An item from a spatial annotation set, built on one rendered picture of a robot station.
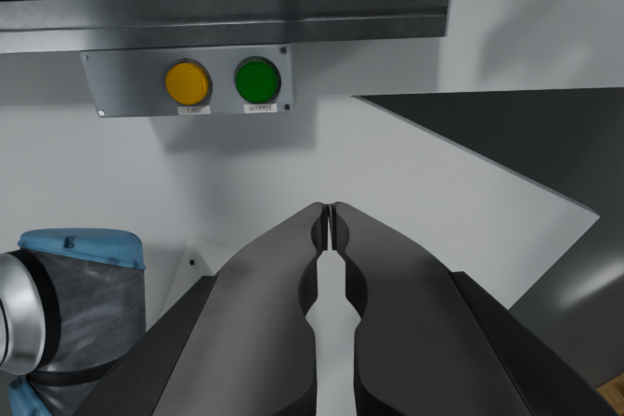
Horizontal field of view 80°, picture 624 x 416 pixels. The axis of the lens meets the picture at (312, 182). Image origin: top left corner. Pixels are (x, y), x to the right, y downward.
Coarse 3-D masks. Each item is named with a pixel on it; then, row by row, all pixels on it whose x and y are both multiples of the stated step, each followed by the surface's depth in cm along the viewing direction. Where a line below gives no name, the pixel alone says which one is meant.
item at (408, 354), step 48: (336, 240) 12; (384, 240) 10; (384, 288) 9; (432, 288) 9; (384, 336) 7; (432, 336) 7; (480, 336) 7; (384, 384) 7; (432, 384) 7; (480, 384) 6
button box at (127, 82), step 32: (96, 64) 37; (128, 64) 37; (160, 64) 37; (224, 64) 37; (288, 64) 37; (96, 96) 39; (128, 96) 39; (160, 96) 39; (224, 96) 39; (288, 96) 38
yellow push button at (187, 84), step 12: (168, 72) 37; (180, 72) 36; (192, 72) 36; (168, 84) 37; (180, 84) 37; (192, 84) 37; (204, 84) 37; (180, 96) 37; (192, 96) 37; (204, 96) 38
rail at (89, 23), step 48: (48, 0) 35; (96, 0) 35; (144, 0) 35; (192, 0) 34; (240, 0) 34; (288, 0) 34; (336, 0) 34; (384, 0) 34; (432, 0) 34; (0, 48) 37; (48, 48) 37; (96, 48) 37
